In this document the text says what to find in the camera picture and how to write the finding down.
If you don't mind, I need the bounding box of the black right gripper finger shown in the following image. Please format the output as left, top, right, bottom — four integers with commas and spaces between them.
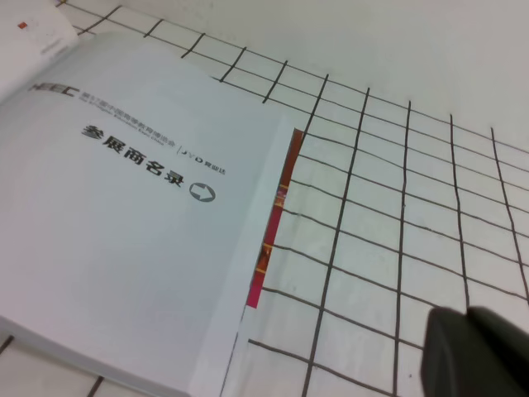
421, 307, 528, 396

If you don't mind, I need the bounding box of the white exhibition catalogue book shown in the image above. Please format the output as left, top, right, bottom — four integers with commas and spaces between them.
0, 0, 305, 397

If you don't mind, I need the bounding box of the white black-grid tablecloth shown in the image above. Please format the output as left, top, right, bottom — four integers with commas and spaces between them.
1, 1, 528, 396

